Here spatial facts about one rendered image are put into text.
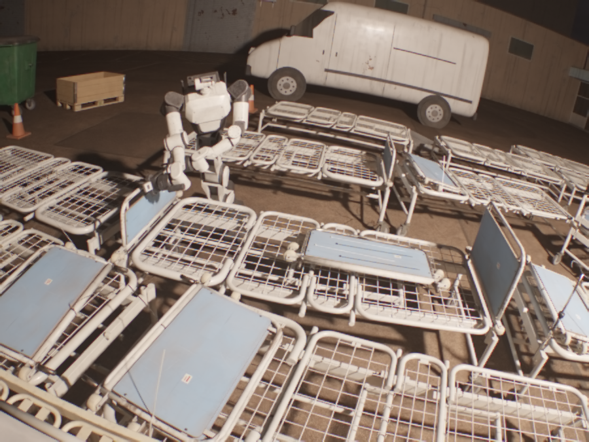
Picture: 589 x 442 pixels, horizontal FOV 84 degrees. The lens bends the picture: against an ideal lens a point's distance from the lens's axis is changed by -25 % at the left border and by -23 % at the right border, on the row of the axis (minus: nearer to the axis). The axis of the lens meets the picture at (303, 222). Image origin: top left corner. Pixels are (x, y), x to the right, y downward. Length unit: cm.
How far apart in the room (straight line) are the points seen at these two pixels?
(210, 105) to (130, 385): 162
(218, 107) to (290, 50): 674
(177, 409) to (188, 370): 18
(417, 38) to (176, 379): 869
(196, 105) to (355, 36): 696
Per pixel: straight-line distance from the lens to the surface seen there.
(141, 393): 143
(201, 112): 244
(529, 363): 299
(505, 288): 219
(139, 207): 231
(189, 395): 143
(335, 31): 908
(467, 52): 974
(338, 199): 435
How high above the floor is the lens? 169
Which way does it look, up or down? 27 degrees down
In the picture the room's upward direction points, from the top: 9 degrees clockwise
